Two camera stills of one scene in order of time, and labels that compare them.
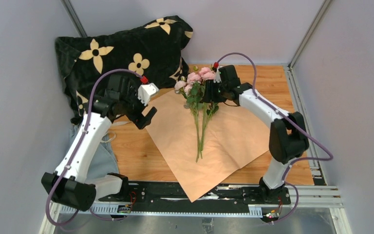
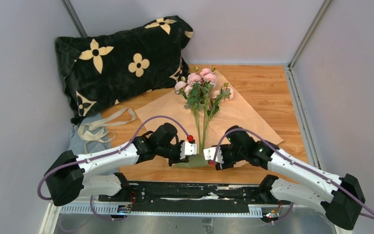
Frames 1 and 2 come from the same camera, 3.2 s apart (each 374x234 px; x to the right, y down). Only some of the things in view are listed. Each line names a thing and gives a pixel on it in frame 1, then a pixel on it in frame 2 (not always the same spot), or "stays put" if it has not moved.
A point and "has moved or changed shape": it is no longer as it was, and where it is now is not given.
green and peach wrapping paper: (201, 151) has moved or changed shape
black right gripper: (209, 95) -> (226, 164)
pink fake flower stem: (195, 91) stays put
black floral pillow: (153, 50) stays put
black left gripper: (142, 121) -> (177, 160)
